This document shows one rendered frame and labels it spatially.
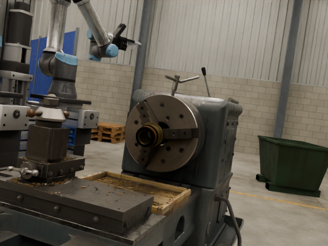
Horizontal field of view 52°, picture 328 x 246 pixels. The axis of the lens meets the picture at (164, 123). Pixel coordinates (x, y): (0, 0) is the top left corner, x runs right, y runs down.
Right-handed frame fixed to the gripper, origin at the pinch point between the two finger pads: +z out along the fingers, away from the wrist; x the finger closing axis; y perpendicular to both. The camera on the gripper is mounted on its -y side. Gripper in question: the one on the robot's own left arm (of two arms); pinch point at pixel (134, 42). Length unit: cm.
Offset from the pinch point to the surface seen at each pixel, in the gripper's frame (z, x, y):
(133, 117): -57, 76, 35
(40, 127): -111, 104, 34
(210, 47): 779, -532, -102
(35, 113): -113, 105, 31
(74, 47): 179, -368, 8
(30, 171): -113, 108, 44
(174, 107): -50, 91, 27
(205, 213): -30, 105, 69
